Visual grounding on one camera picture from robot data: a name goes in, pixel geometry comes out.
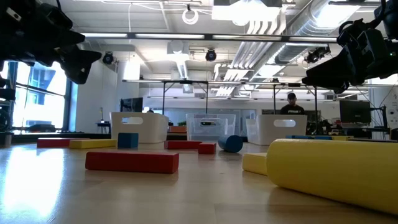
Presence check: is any blue wooden cube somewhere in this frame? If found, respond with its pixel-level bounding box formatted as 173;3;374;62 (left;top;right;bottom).
117;133;140;149

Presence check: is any blue rectangular wooden block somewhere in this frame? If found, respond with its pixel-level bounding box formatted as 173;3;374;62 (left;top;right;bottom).
285;134;315;141

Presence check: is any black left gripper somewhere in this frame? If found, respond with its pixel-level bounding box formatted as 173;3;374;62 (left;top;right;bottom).
27;0;103;85

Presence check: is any white poster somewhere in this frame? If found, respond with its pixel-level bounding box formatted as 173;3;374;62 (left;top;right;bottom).
386;92;398;130

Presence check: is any blue wooden cylinder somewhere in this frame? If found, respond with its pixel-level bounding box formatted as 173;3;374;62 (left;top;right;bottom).
217;134;244;154

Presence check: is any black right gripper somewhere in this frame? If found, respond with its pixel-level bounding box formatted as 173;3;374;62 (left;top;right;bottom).
302;19;386;94

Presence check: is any person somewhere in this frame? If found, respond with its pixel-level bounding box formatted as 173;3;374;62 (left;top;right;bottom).
279;91;306;116

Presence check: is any black equipment mount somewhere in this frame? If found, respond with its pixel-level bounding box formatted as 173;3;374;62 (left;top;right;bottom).
0;77;16;132

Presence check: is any yellow rectangular wooden block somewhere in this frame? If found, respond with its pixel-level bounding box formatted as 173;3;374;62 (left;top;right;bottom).
242;152;269;176
68;138;118;150

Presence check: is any white plastic bin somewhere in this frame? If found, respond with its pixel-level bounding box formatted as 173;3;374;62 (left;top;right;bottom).
110;111;170;144
245;114;308;146

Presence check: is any white cable coil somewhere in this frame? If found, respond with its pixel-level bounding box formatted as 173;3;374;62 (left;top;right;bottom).
182;8;200;26

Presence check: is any small black side table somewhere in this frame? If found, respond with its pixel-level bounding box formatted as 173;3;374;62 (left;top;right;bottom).
96;107;111;134

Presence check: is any silver ventilation duct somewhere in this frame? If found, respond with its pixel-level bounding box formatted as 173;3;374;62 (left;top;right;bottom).
273;0;361;65

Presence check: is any black ceiling camera rig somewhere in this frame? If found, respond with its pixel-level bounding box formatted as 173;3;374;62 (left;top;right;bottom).
303;45;331;65

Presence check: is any black computer monitor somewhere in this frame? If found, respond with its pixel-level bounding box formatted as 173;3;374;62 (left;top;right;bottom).
339;99;372;124
120;96;144;113

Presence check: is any black aluminium table frame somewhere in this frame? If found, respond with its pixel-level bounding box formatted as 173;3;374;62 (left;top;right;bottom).
12;132;398;144

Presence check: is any red rectangular wooden block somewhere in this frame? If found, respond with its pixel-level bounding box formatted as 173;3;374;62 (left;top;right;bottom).
164;140;203;151
85;151;180;174
37;138;90;149
198;142;217;155

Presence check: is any clear plastic bin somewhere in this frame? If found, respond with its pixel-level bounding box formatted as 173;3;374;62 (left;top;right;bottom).
185;113;237;142

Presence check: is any yellow wooden cylinder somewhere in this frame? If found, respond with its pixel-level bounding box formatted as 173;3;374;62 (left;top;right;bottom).
266;138;398;216

